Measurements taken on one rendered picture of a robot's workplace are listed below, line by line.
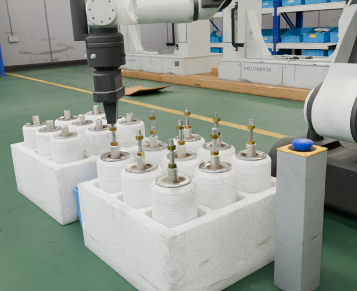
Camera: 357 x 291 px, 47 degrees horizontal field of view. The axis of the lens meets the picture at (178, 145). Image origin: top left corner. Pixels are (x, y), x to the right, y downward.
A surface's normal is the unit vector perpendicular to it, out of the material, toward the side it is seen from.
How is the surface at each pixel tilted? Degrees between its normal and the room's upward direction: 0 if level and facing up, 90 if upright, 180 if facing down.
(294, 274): 90
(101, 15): 90
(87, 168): 90
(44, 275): 0
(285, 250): 90
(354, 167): 46
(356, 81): 51
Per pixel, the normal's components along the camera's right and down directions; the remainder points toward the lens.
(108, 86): -0.09, 0.28
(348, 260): -0.04, -0.96
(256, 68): -0.81, 0.20
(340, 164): -0.61, -0.53
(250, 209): 0.62, 0.19
